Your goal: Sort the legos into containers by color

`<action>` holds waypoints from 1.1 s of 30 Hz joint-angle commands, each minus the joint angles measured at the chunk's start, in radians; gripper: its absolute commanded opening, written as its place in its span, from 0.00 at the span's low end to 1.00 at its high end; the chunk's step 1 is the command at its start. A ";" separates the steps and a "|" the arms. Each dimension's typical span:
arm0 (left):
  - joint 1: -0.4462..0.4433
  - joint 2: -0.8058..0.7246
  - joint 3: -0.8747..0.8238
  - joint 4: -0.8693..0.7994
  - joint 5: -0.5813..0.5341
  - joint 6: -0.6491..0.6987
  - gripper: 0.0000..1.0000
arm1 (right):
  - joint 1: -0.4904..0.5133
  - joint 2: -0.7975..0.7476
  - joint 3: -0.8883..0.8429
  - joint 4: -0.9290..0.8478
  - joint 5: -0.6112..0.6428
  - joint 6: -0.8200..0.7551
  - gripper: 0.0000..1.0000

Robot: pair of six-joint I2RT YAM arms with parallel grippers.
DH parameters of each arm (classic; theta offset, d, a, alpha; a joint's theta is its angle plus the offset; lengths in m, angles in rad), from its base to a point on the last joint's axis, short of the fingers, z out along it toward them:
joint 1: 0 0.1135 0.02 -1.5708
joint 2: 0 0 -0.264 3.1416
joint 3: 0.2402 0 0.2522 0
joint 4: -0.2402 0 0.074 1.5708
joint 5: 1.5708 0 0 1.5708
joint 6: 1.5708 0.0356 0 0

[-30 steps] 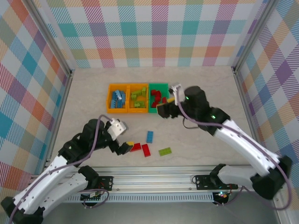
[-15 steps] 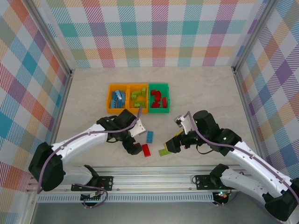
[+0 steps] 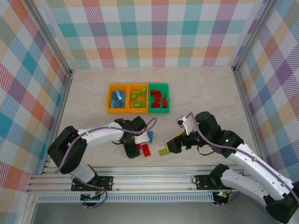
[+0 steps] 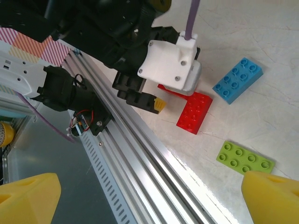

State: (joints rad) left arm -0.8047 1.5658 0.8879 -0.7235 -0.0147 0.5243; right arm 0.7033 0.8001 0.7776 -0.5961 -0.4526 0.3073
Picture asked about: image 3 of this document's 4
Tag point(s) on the small blue lego brick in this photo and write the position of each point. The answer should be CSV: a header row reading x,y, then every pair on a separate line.
x,y
113,103

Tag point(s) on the small red lego brick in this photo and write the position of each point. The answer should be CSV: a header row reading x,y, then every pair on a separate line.
x,y
159,95
154,92

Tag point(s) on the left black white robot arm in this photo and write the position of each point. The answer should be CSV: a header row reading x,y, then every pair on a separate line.
x,y
102,137

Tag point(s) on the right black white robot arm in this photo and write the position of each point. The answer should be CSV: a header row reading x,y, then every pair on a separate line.
x,y
252,168

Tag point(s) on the orange plastic bin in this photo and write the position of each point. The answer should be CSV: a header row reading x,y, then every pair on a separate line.
x,y
139,110
116,110

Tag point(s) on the green plastic bin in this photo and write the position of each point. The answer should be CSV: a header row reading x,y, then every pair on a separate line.
x,y
158,109

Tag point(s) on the small circuit board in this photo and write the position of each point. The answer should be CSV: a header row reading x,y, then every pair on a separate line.
x,y
92,198

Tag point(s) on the circuit board with lit LED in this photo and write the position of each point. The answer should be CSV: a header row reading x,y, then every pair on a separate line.
x,y
222,196

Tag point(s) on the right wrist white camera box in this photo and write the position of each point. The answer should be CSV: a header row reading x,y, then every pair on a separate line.
x,y
188,126

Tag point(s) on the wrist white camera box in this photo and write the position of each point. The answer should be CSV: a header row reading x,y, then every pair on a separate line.
x,y
142,139
188,126

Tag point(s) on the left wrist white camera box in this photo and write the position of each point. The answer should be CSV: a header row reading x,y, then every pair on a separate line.
x,y
142,139

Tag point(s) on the wide aluminium base rail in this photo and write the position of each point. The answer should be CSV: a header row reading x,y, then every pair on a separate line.
x,y
151,178

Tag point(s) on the aluminium side rail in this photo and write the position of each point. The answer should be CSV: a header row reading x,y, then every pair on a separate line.
x,y
60,114
247,105

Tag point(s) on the aluminium frame post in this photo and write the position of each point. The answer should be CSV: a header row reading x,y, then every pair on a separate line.
x,y
53,38
253,35

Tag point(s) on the aluminium frame leg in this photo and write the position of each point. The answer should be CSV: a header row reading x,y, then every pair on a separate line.
x,y
30,210

